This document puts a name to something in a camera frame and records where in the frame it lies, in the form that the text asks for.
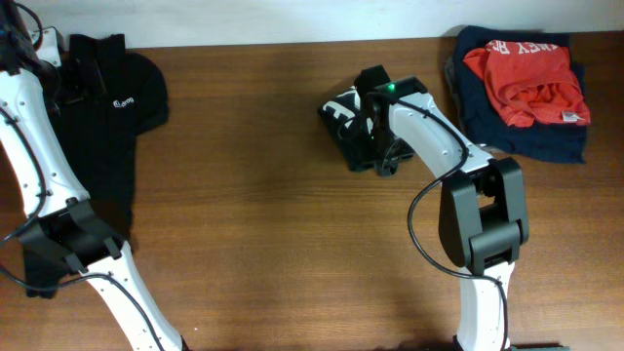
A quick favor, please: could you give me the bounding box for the dark green t-shirt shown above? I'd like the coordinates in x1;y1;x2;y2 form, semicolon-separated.
318;85;415;174

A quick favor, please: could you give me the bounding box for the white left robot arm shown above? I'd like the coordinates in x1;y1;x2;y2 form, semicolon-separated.
1;1;186;350

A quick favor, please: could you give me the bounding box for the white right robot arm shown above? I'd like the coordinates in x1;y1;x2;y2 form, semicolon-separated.
354;65;528;350

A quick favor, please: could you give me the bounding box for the black zip-neck sweater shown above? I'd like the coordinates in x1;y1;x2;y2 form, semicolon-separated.
21;33;171;299

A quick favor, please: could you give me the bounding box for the navy blue folded garment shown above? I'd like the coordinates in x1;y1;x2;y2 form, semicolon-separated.
451;25;587;164

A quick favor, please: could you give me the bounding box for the red printed t-shirt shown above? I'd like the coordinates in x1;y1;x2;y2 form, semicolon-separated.
463;40;591;128

